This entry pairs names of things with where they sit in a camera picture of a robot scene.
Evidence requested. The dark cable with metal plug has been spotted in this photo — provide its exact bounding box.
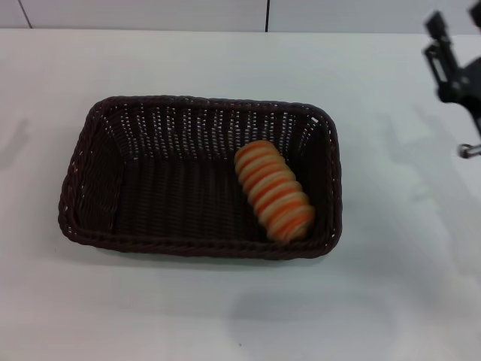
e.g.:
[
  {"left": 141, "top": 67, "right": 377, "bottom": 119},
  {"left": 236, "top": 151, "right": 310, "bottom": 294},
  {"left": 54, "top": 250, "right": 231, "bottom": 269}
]
[{"left": 457, "top": 142, "right": 481, "bottom": 159}]

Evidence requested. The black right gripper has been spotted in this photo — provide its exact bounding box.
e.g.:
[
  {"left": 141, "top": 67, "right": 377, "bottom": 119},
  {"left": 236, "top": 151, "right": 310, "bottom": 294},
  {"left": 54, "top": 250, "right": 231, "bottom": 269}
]
[{"left": 424, "top": 1, "right": 481, "bottom": 137}]

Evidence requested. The dark brown woven basket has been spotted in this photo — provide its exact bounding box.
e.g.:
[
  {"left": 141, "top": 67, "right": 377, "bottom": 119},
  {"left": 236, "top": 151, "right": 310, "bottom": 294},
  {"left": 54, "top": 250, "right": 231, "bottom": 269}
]
[{"left": 58, "top": 95, "right": 343, "bottom": 262}]

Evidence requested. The orange striped bread loaf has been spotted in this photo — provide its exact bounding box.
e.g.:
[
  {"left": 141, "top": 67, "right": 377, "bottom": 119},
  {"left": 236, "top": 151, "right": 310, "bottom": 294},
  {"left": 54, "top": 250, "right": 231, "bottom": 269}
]
[{"left": 233, "top": 140, "right": 316, "bottom": 242}]

